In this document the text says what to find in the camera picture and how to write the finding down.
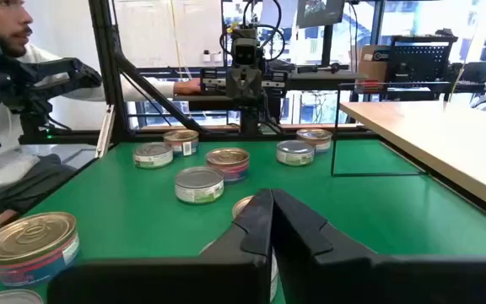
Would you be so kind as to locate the black computer monitor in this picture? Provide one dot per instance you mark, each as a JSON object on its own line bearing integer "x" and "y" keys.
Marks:
{"x": 319, "y": 12}

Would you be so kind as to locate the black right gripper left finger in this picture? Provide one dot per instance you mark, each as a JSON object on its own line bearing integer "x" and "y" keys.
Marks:
{"x": 226, "y": 274}

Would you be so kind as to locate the silver metal bracket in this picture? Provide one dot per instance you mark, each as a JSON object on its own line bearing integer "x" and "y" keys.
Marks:
{"x": 104, "y": 131}

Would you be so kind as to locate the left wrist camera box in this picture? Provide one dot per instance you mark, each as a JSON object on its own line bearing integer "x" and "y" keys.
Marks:
{"x": 245, "y": 52}

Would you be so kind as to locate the dark grey desk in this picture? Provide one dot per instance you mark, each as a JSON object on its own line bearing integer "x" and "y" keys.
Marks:
{"x": 327, "y": 77}

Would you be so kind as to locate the small white cup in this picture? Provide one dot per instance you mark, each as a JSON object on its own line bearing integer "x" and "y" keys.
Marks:
{"x": 217, "y": 57}
{"x": 206, "y": 57}

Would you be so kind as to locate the black perforated metal panel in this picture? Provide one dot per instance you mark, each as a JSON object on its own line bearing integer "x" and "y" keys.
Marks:
{"x": 420, "y": 61}

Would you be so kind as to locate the white whiteboard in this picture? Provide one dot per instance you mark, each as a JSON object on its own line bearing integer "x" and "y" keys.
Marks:
{"x": 150, "y": 34}

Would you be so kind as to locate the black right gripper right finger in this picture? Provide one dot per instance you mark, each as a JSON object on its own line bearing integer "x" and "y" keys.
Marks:
{"x": 331, "y": 274}

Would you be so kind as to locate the green table mat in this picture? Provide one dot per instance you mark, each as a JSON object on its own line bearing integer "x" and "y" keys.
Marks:
{"x": 142, "y": 219}

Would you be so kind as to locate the wooden shelf with black legs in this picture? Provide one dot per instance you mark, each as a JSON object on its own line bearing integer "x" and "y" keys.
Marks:
{"x": 437, "y": 139}

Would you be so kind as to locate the brown cardboard box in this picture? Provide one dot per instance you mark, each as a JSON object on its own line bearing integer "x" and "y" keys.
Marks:
{"x": 369, "y": 69}

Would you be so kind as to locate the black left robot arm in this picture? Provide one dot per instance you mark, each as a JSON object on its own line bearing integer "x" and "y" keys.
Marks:
{"x": 251, "y": 122}

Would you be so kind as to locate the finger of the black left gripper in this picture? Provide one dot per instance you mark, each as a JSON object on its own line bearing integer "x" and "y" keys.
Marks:
{"x": 254, "y": 82}
{"x": 236, "y": 82}

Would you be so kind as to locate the black metal rig frame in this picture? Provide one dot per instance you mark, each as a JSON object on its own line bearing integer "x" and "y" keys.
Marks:
{"x": 110, "y": 63}

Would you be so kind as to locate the silver-top can green-white label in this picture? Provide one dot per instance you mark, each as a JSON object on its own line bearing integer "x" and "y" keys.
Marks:
{"x": 295, "y": 154}
{"x": 274, "y": 276}
{"x": 7, "y": 297}
{"x": 199, "y": 186}
{"x": 153, "y": 156}

